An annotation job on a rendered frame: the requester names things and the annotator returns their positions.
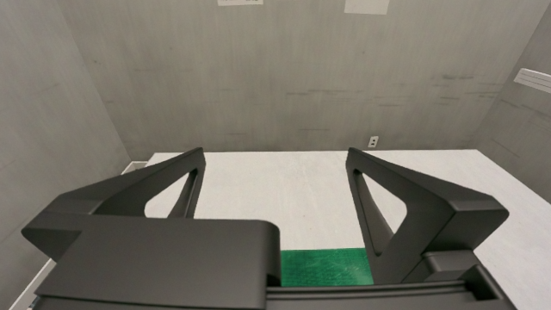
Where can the green mat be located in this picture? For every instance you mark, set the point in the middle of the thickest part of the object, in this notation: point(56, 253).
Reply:
point(325, 267)

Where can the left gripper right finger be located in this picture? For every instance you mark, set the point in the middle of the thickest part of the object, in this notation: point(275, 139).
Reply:
point(441, 216)

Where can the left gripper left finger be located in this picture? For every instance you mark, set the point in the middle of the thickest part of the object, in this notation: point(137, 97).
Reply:
point(128, 193)

